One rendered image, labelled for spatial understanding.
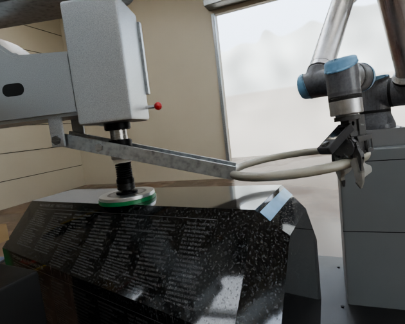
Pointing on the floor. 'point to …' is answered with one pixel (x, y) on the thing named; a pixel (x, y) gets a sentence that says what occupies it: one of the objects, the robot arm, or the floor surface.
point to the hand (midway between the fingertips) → (350, 184)
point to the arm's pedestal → (382, 230)
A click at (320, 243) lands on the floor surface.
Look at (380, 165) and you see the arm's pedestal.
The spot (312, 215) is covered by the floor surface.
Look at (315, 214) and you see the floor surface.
